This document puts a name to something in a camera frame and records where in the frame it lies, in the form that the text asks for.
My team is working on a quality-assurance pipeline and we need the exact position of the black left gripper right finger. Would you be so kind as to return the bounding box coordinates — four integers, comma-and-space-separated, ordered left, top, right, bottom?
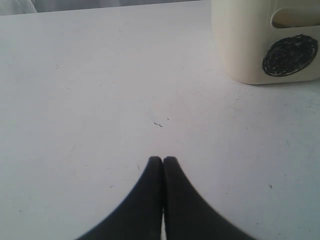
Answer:
163, 156, 253, 240

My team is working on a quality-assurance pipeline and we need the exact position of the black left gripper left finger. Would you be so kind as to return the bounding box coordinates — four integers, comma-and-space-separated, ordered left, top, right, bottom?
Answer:
79, 156, 164, 240

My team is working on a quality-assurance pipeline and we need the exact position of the cream bin with circle mark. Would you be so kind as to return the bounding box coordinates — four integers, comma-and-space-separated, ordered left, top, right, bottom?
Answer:
211, 0, 320, 85

